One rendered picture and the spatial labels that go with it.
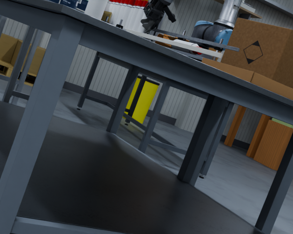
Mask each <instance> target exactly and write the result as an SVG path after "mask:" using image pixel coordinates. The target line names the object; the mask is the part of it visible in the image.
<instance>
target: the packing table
mask: <svg viewBox="0 0 293 234"><path fill-rule="evenodd" d="M100 58H102V59H105V60H107V61H109V62H112V63H114V64H117V65H119V66H122V67H124V68H127V69H129V67H130V65H131V64H130V63H127V62H124V61H122V60H119V59H117V58H114V57H111V56H108V55H106V54H103V53H100V52H96V55H95V58H94V61H93V64H92V67H91V69H90V72H89V74H88V77H87V80H86V83H85V86H84V88H83V91H82V94H81V97H80V99H79V102H78V105H77V106H78V107H79V108H77V109H78V110H80V108H82V106H83V103H84V100H85V98H86V99H89V100H92V101H95V102H98V103H101V104H104V105H107V106H108V107H110V108H111V109H113V110H114V108H115V104H112V103H109V102H106V101H103V100H100V99H97V98H94V97H91V96H88V95H87V92H88V89H89V86H90V84H91V81H92V79H93V76H94V73H95V70H96V67H97V65H98V62H99V59H100ZM139 74H141V75H142V77H141V80H140V83H139V85H138V88H137V91H136V93H135V95H134V98H133V101H132V104H131V106H130V109H127V108H126V109H125V112H128V114H126V113H124V114H123V117H125V118H126V120H125V122H126V123H125V125H128V124H127V123H130V122H132V123H134V124H135V125H137V126H138V127H140V128H141V129H143V130H144V131H145V132H144V135H143V138H142V140H141V142H140V145H139V148H138V150H140V151H141V152H143V153H145V151H146V148H147V146H148V144H151V145H154V146H158V147H161V148H164V149H167V150H171V151H174V152H177V153H180V154H184V155H186V152H187V150H184V149H180V148H178V147H177V146H175V145H174V144H172V143H171V142H169V141H168V140H166V139H164V138H163V137H161V136H160V135H158V134H157V133H155V132H154V131H153V130H154V127H155V125H156V122H157V119H158V117H159V114H160V111H161V109H162V106H163V103H164V101H165V99H166V96H167V93H168V90H169V88H170V86H171V87H174V88H176V89H179V90H182V91H185V92H187V93H190V94H193V95H195V96H198V97H200V98H203V99H206V100H207V98H208V95H209V93H206V92H203V91H200V90H198V89H195V88H193V87H190V86H188V85H185V84H182V83H179V82H177V81H174V80H172V79H169V78H166V77H164V76H161V75H159V74H156V73H153V72H151V71H148V70H145V69H142V68H141V69H140V72H139ZM147 77H148V78H151V79H153V80H156V81H158V82H161V83H163V85H162V88H161V90H160V93H159V95H158V98H157V101H156V103H155V106H154V108H153V111H152V114H151V116H150V119H149V121H148V124H147V126H144V125H143V124H141V123H140V122H138V121H137V120H135V119H134V118H132V115H133V112H134V110H135V107H136V104H137V102H138V100H139V97H140V94H141V91H142V89H143V86H144V83H145V81H146V78H147ZM233 106H234V103H232V102H230V101H227V104H226V106H225V109H224V111H223V114H222V117H221V119H220V122H219V124H218V127H217V130H216V132H215V134H214V137H213V140H212V142H211V145H210V147H209V150H208V152H207V155H206V157H205V160H204V162H203V165H202V167H201V170H200V173H201V174H202V175H201V176H199V177H200V178H202V179H204V177H203V175H205V176H206V175H207V172H208V170H209V167H210V165H211V162H212V159H213V157H214V154H215V151H216V149H217V147H218V144H219V142H220V139H221V136H222V134H223V131H224V129H225V126H226V124H227V121H228V119H229V116H230V114H231V111H232V109H233ZM151 136H153V137H155V138H156V139H158V140H159V141H160V142H158V141H155V140H152V139H150V138H151Z"/></svg>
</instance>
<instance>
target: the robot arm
mask: <svg viewBox="0 0 293 234"><path fill-rule="evenodd" d="M173 1H174V0H151V1H150V2H148V3H147V4H148V5H147V4H146V6H147V7H146V6H145V7H146V8H145V7H144V8H143V10H144V13H145V15H146V17H147V18H146V19H142V20H141V21H140V22H141V23H142V24H143V25H142V26H143V27H144V28H145V29H144V33H147V32H149V31H151V30H153V29H154V28H156V27H157V26H158V24H159V23H160V22H161V20H162V18H163V16H164V13H166V14H167V16H168V19H169V20H170V21H171V22H172V23H174V22H175V21H176V19H175V15H174V14H173V13H172V12H171V11H170V9H169V7H168V6H169V5H170V4H171V3H172V2H173ZM241 2H242V0H225V2H224V5H223V7H222V10H221V13H220V16H219V19H218V20H216V21H215V22H214V23H211V22H207V21H198V22H197V23H196V25H195V27H194V30H193V33H192V35H191V37H193V38H198V39H203V40H207V41H211V42H215V43H219V42H220V39H223V42H222V44H224V45H227V44H228V41H229V39H230V36H231V34H232V31H233V28H234V22H235V19H236V16H237V13H238V11H239V8H240V5H241ZM189 42H190V43H194V44H197V45H198V46H199V47H202V48H203V49H207V50H208V49H209V48H214V46H212V45H208V44H204V43H200V42H196V41H192V40H189Z"/></svg>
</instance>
